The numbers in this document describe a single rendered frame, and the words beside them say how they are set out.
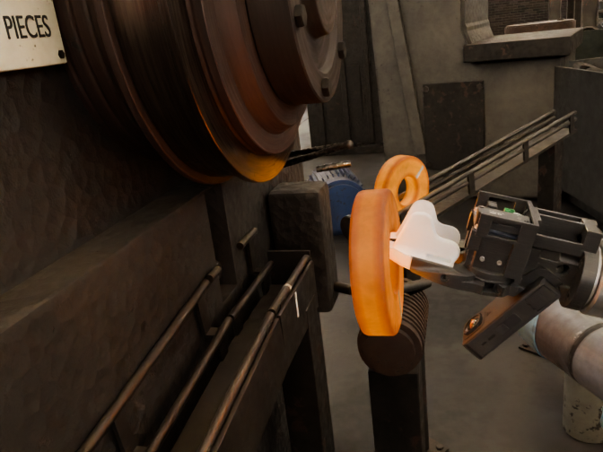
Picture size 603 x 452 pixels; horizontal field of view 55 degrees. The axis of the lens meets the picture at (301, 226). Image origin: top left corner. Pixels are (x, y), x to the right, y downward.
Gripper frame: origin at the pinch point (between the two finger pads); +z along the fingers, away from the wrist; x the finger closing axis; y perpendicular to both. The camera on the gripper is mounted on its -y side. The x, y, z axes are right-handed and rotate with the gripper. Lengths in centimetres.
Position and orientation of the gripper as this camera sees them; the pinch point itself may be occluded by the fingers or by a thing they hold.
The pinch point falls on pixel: (379, 245)
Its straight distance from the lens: 61.1
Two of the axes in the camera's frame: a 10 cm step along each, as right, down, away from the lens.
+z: -9.6, -2.3, 1.8
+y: 1.4, -9.0, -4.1
